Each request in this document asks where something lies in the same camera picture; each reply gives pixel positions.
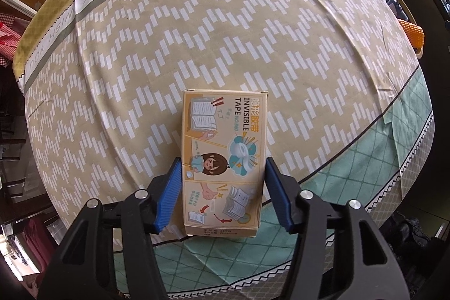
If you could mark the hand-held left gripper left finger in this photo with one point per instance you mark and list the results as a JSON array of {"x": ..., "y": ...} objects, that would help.
[{"x": 168, "y": 196}]

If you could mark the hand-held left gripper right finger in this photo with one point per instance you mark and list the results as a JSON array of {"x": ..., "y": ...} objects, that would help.
[{"x": 279, "y": 196}]

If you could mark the beige illustrated tape box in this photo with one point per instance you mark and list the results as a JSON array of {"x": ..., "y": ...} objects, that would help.
[{"x": 225, "y": 131}]

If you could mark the teal lattice patterned tablecloth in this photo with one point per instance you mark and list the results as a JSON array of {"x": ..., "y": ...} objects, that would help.
[{"x": 334, "y": 173}]

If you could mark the dark red plastic stool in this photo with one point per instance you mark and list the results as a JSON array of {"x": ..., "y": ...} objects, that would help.
[{"x": 37, "y": 240}]

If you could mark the beige zigzag patterned tablecloth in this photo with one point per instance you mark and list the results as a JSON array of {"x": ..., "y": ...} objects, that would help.
[{"x": 140, "y": 57}]

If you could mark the orange knobbly sponge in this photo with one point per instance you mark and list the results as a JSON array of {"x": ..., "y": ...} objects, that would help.
[{"x": 413, "y": 34}]

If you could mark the red checked apron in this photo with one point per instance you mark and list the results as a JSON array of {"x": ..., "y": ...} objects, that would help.
[{"x": 8, "y": 40}]

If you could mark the white frame bar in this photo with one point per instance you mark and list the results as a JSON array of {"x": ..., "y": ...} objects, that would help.
[{"x": 17, "y": 3}]

